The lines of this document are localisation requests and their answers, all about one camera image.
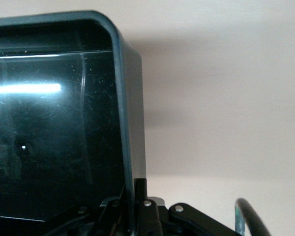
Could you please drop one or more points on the black plastic box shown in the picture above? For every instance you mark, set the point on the black plastic box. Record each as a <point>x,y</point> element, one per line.
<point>64,118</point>

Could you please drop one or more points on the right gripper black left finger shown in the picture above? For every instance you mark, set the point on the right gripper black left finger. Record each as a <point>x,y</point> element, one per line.
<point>105,216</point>

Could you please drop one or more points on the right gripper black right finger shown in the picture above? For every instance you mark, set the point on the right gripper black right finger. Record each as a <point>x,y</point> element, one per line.
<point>152,216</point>

